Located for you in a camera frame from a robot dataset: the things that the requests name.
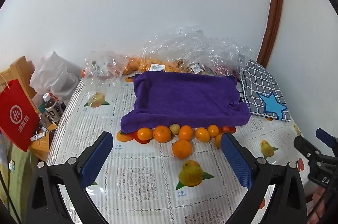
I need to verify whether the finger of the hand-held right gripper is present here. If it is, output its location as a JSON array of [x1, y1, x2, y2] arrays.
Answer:
[[315, 128, 338, 154], [294, 135, 322, 161]]

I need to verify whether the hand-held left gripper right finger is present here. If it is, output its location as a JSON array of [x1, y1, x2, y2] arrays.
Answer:
[[220, 132, 308, 224]]

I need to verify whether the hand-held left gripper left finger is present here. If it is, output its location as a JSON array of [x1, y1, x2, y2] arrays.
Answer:
[[22, 131, 114, 224]]

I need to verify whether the row of mandarins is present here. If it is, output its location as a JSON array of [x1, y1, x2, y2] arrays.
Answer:
[[137, 124, 224, 159]]

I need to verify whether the purple towel covered tray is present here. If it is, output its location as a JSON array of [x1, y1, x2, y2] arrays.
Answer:
[[120, 71, 251, 135]]

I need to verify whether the person's right hand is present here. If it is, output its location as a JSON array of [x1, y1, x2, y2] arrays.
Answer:
[[306, 184, 330, 224]]

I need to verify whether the fruit printed tablecloth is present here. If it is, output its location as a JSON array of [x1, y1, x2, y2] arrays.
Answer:
[[46, 73, 319, 224]]

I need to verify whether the wooden nightstand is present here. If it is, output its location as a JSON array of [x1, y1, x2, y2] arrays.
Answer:
[[28, 118, 59, 161]]

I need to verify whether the dark drink bottle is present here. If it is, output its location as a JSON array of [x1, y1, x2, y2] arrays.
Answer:
[[43, 93, 64, 125]]

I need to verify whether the grey checked cushion blue star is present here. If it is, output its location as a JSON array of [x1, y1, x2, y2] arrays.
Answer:
[[241, 59, 291, 121]]

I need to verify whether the green cloth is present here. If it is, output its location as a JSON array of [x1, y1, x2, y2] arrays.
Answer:
[[0, 131, 40, 224]]

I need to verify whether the red paper bag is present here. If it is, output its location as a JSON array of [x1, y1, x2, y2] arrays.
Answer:
[[0, 79, 40, 153]]

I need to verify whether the crumpled clear plastic bag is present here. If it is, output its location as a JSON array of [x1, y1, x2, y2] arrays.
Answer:
[[84, 50, 130, 80]]

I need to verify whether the white plastic bag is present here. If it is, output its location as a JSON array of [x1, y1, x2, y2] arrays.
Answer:
[[30, 52, 81, 103]]

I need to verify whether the clear bag of kumquats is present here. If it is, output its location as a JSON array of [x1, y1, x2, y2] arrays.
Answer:
[[124, 39, 187, 75]]

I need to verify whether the large clear plastic bag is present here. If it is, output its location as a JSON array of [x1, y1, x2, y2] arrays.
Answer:
[[169, 26, 254, 80]]

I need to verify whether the brown wooden door frame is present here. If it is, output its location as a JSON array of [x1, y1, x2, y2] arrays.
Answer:
[[257, 0, 284, 68]]

